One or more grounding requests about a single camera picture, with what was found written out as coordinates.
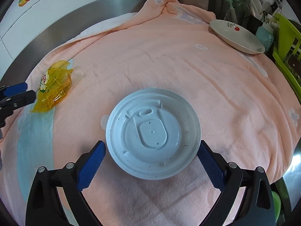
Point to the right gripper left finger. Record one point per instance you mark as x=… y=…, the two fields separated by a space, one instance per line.
x=44 y=205

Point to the yellow plastic wrapper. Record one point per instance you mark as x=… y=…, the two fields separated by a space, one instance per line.
x=54 y=86

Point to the pink towel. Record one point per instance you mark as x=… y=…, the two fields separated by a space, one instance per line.
x=248 y=112

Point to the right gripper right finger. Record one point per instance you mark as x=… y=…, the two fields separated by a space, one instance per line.
x=257 y=205

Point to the lime green dish rack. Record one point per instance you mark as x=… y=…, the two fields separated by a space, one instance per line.
x=286 y=51

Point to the white floral plate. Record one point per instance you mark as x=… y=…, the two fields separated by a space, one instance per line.
x=237 y=37

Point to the white plastic lid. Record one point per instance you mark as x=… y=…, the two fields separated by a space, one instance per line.
x=153 y=134

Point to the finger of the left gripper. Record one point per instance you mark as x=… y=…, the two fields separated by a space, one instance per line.
x=12 y=103
x=8 y=91

